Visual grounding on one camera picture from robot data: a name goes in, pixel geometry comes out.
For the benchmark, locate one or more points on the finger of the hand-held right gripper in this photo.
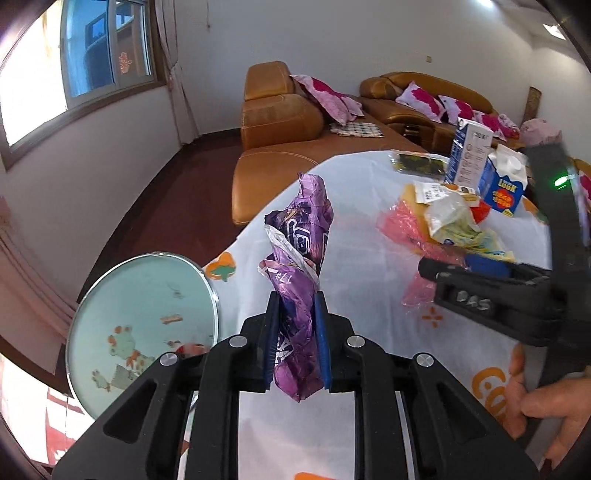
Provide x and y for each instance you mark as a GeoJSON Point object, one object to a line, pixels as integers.
{"type": "Point", "coordinates": [487, 266]}
{"type": "Point", "coordinates": [498, 309]}

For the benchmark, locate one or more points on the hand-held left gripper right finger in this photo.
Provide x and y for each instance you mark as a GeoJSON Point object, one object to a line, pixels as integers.
{"type": "Point", "coordinates": [324, 341]}

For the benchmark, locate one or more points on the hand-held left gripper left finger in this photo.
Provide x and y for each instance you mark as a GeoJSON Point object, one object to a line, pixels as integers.
{"type": "Point", "coordinates": [272, 341]}

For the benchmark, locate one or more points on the clear plastic bag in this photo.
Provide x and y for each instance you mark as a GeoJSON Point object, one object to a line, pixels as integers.
{"type": "Point", "coordinates": [450, 217]}

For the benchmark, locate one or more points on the red foil wrapper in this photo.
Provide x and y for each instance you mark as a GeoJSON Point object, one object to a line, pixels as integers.
{"type": "Point", "coordinates": [191, 350]}

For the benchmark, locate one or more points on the purple foil wrapper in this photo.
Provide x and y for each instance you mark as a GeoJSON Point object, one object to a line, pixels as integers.
{"type": "Point", "coordinates": [300, 258]}

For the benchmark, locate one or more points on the red plastic bag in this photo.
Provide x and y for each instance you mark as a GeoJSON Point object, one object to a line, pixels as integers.
{"type": "Point", "coordinates": [401, 226]}

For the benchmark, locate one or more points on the tan packet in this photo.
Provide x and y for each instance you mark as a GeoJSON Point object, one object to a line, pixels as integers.
{"type": "Point", "coordinates": [408, 194]}

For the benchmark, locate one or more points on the teal bin with metal rim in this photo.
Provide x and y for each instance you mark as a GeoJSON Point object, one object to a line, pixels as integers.
{"type": "Point", "coordinates": [138, 300]}

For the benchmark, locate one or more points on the person's right hand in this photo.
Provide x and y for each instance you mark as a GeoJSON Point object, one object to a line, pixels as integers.
{"type": "Point", "coordinates": [572, 406]}

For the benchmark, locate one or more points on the white tablecloth with orange print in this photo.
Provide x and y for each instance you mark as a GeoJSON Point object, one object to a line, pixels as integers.
{"type": "Point", "coordinates": [369, 323]}

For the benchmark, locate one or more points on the blue and white milk carton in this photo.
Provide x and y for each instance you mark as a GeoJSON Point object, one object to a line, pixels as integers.
{"type": "Point", "coordinates": [505, 189]}

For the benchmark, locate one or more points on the white and blue tall box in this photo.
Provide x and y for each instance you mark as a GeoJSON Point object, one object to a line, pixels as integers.
{"type": "Point", "coordinates": [473, 152]}

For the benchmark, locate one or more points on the dark seaweed packet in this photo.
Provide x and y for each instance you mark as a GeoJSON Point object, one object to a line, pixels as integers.
{"type": "Point", "coordinates": [418, 164]}

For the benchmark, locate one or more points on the pink cloth cover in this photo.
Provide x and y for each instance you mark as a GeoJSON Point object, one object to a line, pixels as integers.
{"type": "Point", "coordinates": [540, 133]}

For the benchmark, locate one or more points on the pink floral cloth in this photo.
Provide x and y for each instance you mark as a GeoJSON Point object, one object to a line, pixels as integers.
{"type": "Point", "coordinates": [509, 125]}

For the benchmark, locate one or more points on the pink floral pillow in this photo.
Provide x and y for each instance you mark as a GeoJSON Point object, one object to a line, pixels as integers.
{"type": "Point", "coordinates": [457, 110]}
{"type": "Point", "coordinates": [328, 99]}
{"type": "Point", "coordinates": [420, 102]}
{"type": "Point", "coordinates": [489, 123]}

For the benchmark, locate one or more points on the brown standing panel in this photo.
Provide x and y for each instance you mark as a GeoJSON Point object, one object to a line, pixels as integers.
{"type": "Point", "coordinates": [534, 104]}

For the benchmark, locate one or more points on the orange leather long sofa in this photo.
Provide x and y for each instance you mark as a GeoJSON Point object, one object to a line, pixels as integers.
{"type": "Point", "coordinates": [383, 108]}

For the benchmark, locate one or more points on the checkered cloth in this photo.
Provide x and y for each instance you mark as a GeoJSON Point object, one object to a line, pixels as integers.
{"type": "Point", "coordinates": [355, 129]}

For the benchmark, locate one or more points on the orange leather chaise sofa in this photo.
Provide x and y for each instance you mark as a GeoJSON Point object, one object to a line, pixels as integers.
{"type": "Point", "coordinates": [277, 120]}

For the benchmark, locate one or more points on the pink curtain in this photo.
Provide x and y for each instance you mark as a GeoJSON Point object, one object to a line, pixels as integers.
{"type": "Point", "coordinates": [27, 286]}

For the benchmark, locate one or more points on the pale tied curtain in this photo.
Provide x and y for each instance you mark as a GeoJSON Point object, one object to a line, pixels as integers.
{"type": "Point", "coordinates": [178, 83]}

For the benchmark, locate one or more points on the sliding glass window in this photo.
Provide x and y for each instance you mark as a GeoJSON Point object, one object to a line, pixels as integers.
{"type": "Point", "coordinates": [27, 83]}

